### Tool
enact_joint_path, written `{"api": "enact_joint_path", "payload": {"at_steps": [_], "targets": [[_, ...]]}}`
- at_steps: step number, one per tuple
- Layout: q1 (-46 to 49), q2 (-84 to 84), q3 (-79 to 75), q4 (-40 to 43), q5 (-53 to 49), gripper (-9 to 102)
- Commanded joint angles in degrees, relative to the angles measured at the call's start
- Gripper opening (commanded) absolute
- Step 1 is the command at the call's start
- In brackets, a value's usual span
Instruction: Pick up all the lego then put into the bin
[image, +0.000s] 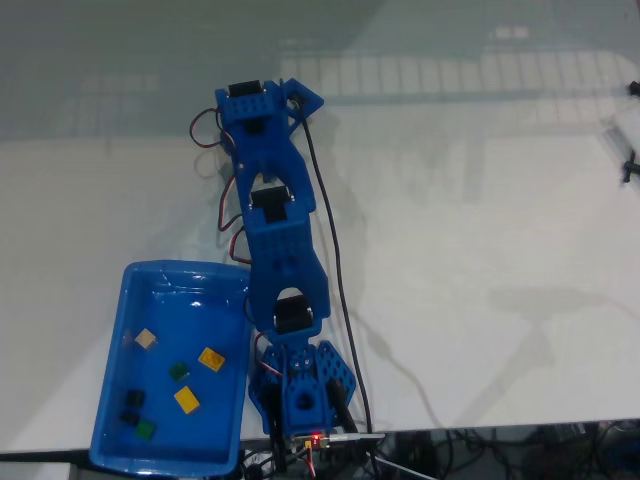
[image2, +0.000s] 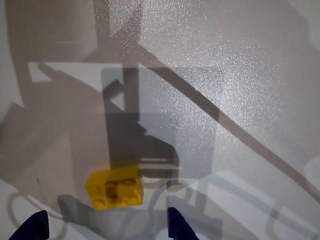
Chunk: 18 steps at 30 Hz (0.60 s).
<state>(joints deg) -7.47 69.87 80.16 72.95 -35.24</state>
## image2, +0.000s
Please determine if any yellow lego brick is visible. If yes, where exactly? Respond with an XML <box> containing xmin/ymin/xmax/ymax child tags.
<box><xmin>84</xmin><ymin>164</ymin><xmax>145</xmax><ymax>210</ymax></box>

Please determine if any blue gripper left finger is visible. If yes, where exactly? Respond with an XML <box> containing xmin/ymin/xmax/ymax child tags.
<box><xmin>8</xmin><ymin>209</ymin><xmax>51</xmax><ymax>240</ymax></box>

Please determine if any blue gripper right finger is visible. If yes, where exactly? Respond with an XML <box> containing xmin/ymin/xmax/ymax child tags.
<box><xmin>166</xmin><ymin>206</ymin><xmax>201</xmax><ymax>240</ymax></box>

